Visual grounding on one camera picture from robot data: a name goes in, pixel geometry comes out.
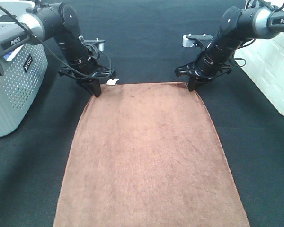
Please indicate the grey perforated laundry basket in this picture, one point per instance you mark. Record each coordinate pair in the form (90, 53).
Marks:
(21, 74)

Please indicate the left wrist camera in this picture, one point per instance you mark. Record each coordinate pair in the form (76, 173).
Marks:
(99, 43)

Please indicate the white storage box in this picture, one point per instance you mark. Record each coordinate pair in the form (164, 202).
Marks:
(265, 67)

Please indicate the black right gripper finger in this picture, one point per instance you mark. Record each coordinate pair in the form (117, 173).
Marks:
(196, 82)

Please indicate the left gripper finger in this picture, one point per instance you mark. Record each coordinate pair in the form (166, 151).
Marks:
(92, 86)

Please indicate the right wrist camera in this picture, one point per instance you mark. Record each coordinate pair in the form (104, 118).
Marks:
(195, 40)

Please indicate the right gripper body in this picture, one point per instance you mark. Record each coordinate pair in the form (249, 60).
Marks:
(208, 74)

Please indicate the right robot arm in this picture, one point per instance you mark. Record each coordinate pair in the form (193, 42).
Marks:
(237, 27)

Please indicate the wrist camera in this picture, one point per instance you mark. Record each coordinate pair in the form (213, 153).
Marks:
(99, 43)
(195, 40)

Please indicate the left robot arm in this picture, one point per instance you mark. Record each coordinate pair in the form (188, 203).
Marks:
(58, 21)

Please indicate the brown towel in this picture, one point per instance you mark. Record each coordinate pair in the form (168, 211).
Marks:
(148, 155)

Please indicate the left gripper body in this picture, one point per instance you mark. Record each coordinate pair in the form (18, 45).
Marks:
(100, 72)

